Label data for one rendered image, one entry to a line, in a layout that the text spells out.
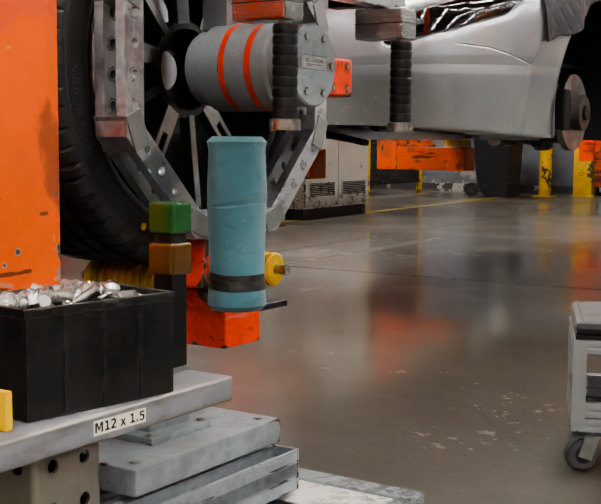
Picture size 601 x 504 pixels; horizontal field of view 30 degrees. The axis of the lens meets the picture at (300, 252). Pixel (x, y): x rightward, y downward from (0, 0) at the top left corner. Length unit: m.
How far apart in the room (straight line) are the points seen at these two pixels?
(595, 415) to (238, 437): 0.92
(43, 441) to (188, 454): 0.76
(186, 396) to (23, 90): 0.42
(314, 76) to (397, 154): 6.19
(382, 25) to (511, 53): 2.52
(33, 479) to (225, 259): 0.58
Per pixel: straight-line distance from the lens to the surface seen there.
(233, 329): 1.84
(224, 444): 1.96
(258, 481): 2.01
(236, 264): 1.66
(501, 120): 4.37
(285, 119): 1.56
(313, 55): 1.76
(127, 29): 1.64
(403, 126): 1.85
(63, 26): 1.67
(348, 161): 10.71
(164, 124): 1.86
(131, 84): 1.64
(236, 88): 1.77
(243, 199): 1.65
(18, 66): 1.40
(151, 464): 1.82
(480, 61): 4.32
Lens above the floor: 0.74
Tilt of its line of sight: 6 degrees down
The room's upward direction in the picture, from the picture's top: straight up
